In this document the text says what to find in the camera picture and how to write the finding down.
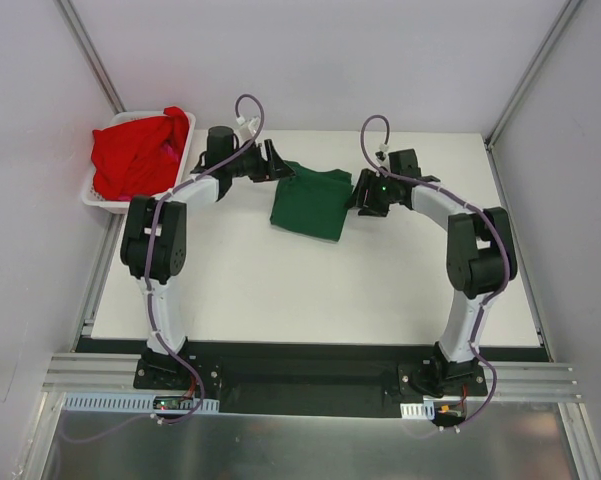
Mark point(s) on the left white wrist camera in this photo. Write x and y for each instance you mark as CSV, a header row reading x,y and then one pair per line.
x,y
248,127

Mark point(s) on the slotted cable duct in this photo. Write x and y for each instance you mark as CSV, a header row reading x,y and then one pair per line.
x,y
418,411
138,403

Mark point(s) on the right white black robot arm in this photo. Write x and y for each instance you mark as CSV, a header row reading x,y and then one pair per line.
x,y
480,258

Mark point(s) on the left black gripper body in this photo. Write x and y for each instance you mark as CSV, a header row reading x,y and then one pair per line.
x,y
268,161

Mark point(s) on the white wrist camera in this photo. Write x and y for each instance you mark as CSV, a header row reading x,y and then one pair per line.
x,y
248,127
382,153

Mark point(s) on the red t shirt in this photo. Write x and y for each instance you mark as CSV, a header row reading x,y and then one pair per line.
x,y
135,160

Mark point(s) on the right slotted cable duct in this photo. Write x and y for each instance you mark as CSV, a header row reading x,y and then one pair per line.
x,y
418,411

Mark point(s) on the green t shirt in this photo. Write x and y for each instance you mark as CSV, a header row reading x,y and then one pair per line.
x,y
312,203

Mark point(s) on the left slotted cable duct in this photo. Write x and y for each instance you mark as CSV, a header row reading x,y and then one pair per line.
x,y
138,403

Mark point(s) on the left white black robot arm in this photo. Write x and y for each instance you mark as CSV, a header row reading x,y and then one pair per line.
x,y
154,242

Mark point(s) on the right aluminium frame post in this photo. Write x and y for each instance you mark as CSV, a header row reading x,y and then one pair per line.
x,y
566,15

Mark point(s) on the aluminium frame post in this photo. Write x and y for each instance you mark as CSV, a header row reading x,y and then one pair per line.
x,y
86,46
566,15

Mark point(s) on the aluminium rail beam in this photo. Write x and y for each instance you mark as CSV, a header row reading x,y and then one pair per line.
x,y
513,373

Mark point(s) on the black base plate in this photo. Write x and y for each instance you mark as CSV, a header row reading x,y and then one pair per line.
x,y
365,381

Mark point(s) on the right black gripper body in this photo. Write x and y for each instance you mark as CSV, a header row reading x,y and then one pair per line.
x,y
366,195

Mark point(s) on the left aluminium frame post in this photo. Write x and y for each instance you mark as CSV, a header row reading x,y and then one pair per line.
x,y
86,46

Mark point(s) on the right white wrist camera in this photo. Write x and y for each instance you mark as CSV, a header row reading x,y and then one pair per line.
x,y
382,153

